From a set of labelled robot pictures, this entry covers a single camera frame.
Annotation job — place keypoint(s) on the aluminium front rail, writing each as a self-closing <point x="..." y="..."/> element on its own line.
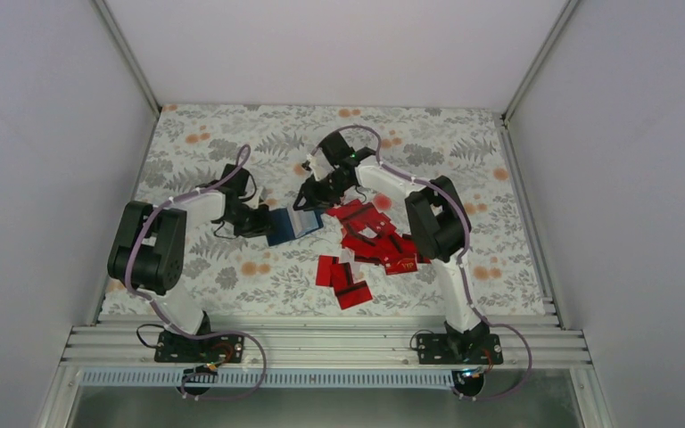
<point x="327" y="342"/>

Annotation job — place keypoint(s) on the red card front middle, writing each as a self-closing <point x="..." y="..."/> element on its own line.
<point x="341" y="277"/>

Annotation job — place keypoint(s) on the red card pile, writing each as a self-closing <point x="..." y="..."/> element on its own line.
<point x="380" y="246"/>
<point x="356" y="214"/>

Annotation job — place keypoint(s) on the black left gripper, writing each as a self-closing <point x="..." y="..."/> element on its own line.
<point x="261" y="226"/>

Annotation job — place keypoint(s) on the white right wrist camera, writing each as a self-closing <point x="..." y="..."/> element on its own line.
<point x="318" y="168"/>

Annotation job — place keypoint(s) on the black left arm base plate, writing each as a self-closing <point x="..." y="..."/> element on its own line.
<point x="172" y="348"/>

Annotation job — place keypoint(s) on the red VIP card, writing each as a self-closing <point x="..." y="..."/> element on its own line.
<point x="402" y="265"/>

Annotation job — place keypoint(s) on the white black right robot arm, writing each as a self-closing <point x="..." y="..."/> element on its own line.
<point x="438" y="225"/>

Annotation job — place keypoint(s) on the red card pile top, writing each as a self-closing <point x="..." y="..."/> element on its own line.
<point x="356" y="214"/>

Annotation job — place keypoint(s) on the aluminium corner post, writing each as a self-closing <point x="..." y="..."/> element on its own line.
<point x="114" y="30"/>
<point x="556" y="31"/>

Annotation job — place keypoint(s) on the aluminium left corner post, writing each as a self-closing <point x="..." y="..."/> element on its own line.
<point x="114" y="30"/>

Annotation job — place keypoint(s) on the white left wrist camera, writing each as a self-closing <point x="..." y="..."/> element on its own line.
<point x="257" y="200"/>

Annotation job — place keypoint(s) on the red card pile centre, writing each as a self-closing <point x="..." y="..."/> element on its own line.
<point x="380" y="246"/>

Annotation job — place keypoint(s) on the aluminium right corner post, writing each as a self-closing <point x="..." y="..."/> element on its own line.
<point x="556" y="31"/>

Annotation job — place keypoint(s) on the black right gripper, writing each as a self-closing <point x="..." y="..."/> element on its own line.
<point x="314" y="199"/>

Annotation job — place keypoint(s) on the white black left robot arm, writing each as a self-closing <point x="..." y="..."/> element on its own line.
<point x="148" y="251"/>

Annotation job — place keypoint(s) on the navy blue card holder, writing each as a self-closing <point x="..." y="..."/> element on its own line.
<point x="289" y="225"/>

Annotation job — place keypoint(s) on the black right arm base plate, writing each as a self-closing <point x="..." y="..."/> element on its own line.
<point x="439" y="349"/>

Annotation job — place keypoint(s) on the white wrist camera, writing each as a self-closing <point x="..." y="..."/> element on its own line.
<point x="318" y="168"/>
<point x="257" y="200"/>

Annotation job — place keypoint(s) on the red card front left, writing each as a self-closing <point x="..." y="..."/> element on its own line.
<point x="323" y="275"/>

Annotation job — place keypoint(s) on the red card front bottom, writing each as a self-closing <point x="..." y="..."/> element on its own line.
<point x="351" y="295"/>

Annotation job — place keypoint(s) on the red card far right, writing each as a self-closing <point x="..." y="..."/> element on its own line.
<point x="424" y="248"/>

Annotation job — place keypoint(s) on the grey slotted cable duct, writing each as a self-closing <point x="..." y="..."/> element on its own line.
<point x="273" y="378"/>

